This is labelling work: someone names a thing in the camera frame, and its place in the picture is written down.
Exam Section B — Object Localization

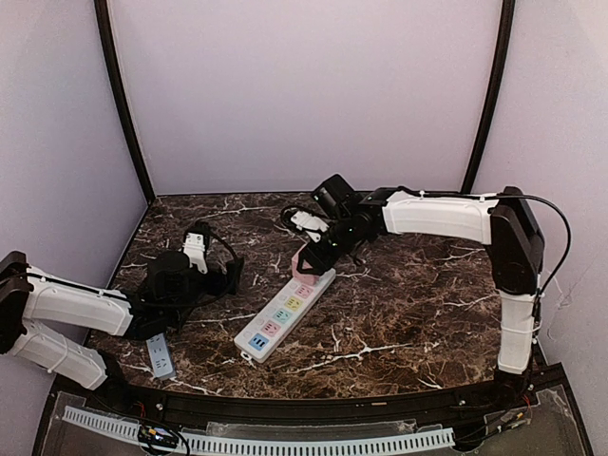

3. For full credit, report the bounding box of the pink cube socket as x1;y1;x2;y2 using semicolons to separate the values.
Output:
290;251;320;286

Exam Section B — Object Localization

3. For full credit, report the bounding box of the white multicolour power strip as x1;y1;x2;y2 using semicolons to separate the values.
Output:
234;269;336;363

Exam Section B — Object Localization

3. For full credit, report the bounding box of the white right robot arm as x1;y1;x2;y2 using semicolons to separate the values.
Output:
283;175;544;375

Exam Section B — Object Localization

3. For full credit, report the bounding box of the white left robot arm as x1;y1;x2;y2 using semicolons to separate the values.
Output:
1;251;244;390

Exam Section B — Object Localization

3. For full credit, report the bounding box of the blue power strip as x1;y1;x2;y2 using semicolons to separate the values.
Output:
146;333;176;380

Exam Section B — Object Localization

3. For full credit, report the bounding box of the small circuit board left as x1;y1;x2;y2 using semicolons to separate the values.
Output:
137;425;180;448

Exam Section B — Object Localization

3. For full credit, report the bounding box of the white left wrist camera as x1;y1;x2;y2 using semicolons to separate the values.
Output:
181;232;209;275

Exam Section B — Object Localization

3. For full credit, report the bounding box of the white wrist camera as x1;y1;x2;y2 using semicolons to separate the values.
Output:
290;211;329;242
181;232;209;275

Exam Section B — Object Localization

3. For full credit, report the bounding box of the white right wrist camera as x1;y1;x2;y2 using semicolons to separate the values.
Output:
290;211;329;242

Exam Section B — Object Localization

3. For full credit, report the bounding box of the black front rail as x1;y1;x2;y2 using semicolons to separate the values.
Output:
56;370;542;428

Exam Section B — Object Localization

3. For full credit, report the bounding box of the white slotted cable duct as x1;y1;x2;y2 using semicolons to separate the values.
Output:
62;406;455;455

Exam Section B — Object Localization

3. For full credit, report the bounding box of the right black frame post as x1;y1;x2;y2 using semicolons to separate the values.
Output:
460;0;516;194

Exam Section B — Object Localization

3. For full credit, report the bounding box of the black frame post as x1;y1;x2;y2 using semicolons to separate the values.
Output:
460;0;516;194
93;0;156;205

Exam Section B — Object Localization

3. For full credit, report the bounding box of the left black frame post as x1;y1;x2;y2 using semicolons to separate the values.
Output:
93;0;156;205

